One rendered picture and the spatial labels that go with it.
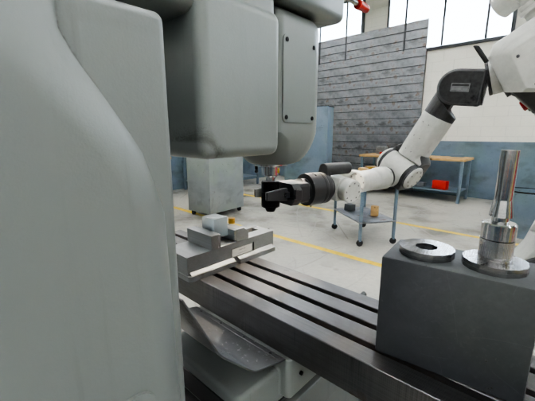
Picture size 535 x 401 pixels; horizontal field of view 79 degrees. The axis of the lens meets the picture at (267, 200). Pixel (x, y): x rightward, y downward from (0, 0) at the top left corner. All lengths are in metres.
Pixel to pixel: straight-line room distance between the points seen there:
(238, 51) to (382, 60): 8.42
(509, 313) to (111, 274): 0.54
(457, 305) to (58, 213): 0.56
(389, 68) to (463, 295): 8.38
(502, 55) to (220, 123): 0.74
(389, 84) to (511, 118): 2.62
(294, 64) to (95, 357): 0.61
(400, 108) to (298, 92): 7.92
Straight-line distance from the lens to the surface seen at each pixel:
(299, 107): 0.74
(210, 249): 0.96
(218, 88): 0.55
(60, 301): 0.40
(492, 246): 0.61
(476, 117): 8.25
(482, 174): 8.24
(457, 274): 0.59
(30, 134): 0.36
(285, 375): 0.80
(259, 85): 0.62
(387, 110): 8.74
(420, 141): 1.11
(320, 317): 0.77
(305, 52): 0.77
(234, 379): 0.78
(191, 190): 5.61
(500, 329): 0.62
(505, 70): 1.04
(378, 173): 1.06
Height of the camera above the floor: 1.38
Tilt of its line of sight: 12 degrees down
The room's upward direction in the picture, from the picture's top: straight up
